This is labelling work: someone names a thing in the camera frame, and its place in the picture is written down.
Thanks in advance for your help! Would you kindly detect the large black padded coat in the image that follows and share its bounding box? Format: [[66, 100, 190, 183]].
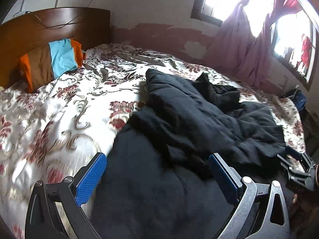
[[91, 69, 286, 238]]

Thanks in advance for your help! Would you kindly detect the person's right hand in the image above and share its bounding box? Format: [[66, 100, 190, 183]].
[[289, 165, 319, 238]]

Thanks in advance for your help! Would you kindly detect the blue object by bed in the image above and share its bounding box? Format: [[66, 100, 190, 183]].
[[281, 85, 307, 112]]

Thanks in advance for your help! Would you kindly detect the floral white red bedspread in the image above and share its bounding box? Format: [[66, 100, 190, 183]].
[[1, 44, 305, 238]]

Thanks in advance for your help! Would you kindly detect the red window decoration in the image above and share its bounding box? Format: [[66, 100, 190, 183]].
[[296, 34, 312, 69]]

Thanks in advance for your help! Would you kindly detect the pink mauve curtain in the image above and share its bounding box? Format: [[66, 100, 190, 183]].
[[203, 0, 302, 91]]

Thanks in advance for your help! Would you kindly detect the orange brown blue pillow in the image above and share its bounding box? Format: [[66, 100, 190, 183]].
[[18, 38, 84, 93]]

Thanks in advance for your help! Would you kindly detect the wooden bed headboard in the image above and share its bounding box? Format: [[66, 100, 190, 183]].
[[0, 7, 111, 88]]

